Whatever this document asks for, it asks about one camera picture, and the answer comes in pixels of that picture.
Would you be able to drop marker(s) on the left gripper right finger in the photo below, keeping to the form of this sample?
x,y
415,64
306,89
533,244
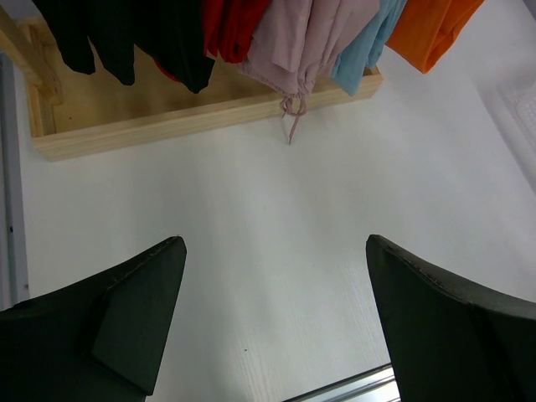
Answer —
x,y
449,338

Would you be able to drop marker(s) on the aluminium mounting rail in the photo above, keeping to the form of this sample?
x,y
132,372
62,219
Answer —
x,y
377,384

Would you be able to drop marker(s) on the light blue trousers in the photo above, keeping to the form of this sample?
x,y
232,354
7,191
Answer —
x,y
364,51

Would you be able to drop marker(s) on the red trousers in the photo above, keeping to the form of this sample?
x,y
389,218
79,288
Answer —
x,y
230,29

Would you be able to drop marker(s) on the pink drawstring trousers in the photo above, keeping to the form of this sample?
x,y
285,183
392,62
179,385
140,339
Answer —
x,y
297,41

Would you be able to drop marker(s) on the white plastic basket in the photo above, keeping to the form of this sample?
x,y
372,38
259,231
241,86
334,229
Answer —
x,y
518,96

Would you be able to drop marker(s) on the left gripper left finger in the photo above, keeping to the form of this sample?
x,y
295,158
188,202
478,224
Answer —
x,y
99,339

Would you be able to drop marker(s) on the orange trousers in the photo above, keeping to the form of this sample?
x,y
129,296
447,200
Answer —
x,y
426,29

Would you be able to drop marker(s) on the wooden clothes rack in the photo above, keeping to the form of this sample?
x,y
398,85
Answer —
x,y
100,114

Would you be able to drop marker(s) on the black trousers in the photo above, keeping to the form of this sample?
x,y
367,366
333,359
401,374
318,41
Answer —
x,y
107,30

